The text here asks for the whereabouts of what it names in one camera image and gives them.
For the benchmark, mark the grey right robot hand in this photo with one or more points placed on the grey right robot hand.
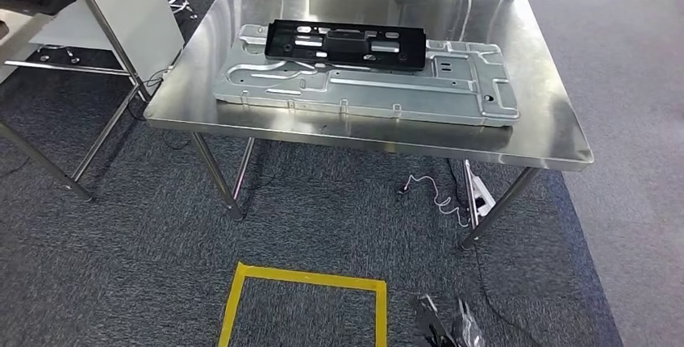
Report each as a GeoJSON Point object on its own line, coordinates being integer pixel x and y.
{"type": "Point", "coordinates": [467, 331]}

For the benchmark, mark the chrome chair star base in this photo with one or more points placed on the chrome chair star base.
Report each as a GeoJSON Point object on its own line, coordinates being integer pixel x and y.
{"type": "Point", "coordinates": [179, 2]}

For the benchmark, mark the white power strip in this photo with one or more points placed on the white power strip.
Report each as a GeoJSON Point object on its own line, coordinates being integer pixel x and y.
{"type": "Point", "coordinates": [483, 197]}

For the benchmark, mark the stamped metal panel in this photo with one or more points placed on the stamped metal panel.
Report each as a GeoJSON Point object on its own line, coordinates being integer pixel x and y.
{"type": "Point", "coordinates": [401, 96]}

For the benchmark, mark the steel workbench table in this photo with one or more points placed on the steel workbench table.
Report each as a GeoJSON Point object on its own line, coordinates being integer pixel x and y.
{"type": "Point", "coordinates": [534, 130]}

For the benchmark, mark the white cabinet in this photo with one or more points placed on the white cabinet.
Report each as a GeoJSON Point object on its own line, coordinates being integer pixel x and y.
{"type": "Point", "coordinates": [133, 2]}

